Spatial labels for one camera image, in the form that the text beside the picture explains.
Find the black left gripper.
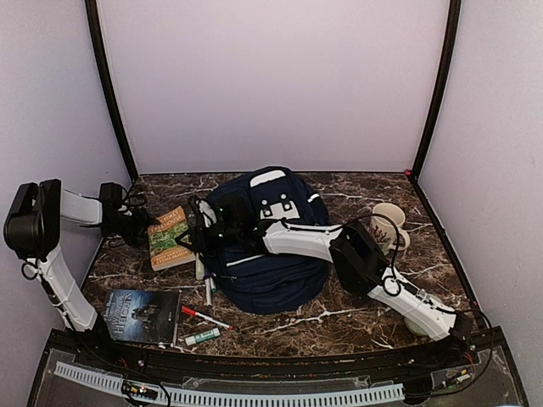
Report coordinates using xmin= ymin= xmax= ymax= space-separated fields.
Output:
xmin=102 ymin=207 xmax=160 ymax=249

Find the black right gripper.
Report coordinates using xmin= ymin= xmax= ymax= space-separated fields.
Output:
xmin=178 ymin=221 xmax=242 ymax=253

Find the orange Treehouse book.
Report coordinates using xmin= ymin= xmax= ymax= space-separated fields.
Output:
xmin=148 ymin=206 xmax=195 ymax=271

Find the navy blue student backpack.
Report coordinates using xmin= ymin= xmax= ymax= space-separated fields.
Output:
xmin=196 ymin=166 xmax=338 ymax=315

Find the dark Wuthering Heights book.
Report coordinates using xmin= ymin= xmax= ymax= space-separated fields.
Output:
xmin=102 ymin=289 xmax=181 ymax=345

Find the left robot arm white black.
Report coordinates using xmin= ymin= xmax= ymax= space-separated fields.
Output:
xmin=3 ymin=179 xmax=155 ymax=334

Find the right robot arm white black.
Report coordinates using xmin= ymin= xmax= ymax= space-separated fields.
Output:
xmin=185 ymin=194 xmax=472 ymax=368

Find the yellow highlighter pen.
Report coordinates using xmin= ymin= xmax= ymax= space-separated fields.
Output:
xmin=195 ymin=259 xmax=205 ymax=281

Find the purple capped white marker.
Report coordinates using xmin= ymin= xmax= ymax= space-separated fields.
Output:
xmin=204 ymin=278 xmax=213 ymax=309

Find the red capped white marker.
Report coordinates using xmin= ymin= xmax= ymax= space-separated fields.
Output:
xmin=181 ymin=305 xmax=234 ymax=331

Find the green white glue stick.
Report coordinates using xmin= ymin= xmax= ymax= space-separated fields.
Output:
xmin=185 ymin=328 xmax=221 ymax=346

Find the cream floral ceramic mug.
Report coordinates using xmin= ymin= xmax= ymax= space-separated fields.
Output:
xmin=370 ymin=203 xmax=411 ymax=254

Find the pale green ceramic bowl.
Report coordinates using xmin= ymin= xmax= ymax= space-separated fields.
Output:
xmin=405 ymin=318 xmax=428 ymax=337

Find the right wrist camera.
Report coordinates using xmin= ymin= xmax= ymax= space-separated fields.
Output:
xmin=188 ymin=196 xmax=217 ymax=231

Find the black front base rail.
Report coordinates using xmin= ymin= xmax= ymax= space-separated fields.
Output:
xmin=28 ymin=328 xmax=528 ymax=406

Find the white slotted cable duct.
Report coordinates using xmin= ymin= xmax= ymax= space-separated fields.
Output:
xmin=53 ymin=362 xmax=405 ymax=406

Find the left black frame post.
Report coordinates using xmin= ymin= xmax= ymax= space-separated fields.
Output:
xmin=84 ymin=0 xmax=139 ymax=181

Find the black frame post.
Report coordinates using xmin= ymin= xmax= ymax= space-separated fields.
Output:
xmin=411 ymin=0 xmax=462 ymax=183
xmin=84 ymin=0 xmax=139 ymax=181

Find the right black frame post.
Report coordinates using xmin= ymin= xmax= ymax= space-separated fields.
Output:
xmin=411 ymin=0 xmax=462 ymax=183

